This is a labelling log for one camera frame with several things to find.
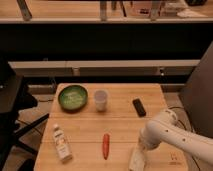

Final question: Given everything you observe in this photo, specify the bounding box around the white sponge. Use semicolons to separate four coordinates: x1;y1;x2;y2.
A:
129;147;146;171

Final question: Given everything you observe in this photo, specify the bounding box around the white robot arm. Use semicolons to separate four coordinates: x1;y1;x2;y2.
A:
138;109;213;165

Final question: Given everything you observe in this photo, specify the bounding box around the green ceramic bowl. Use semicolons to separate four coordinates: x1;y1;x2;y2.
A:
58;85;88;111

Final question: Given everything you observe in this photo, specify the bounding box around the red chili pepper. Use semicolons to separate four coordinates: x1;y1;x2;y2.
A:
102;133;110;160

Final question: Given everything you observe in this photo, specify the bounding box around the black remote control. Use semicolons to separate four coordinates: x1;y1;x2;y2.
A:
133;99;146;117

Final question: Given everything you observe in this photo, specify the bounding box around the translucent plastic cup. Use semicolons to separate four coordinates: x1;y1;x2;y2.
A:
94;90;108;112

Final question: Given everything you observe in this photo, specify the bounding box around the grey panel right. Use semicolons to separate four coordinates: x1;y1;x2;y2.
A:
179;42;213;138

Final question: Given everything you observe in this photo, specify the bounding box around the black chair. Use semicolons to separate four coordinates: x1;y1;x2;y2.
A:
0;58;49;171

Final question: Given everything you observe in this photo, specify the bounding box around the black cable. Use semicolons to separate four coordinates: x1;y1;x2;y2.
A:
168;106;198;134

